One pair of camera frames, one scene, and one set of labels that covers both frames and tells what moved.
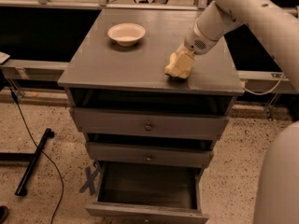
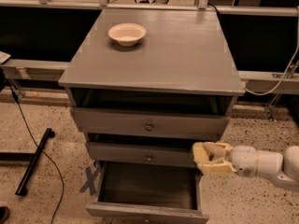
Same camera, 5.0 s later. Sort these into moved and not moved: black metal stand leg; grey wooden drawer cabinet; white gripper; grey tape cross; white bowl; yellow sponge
Moved: white gripper; yellow sponge
Not moved: black metal stand leg; grey wooden drawer cabinet; white bowl; grey tape cross
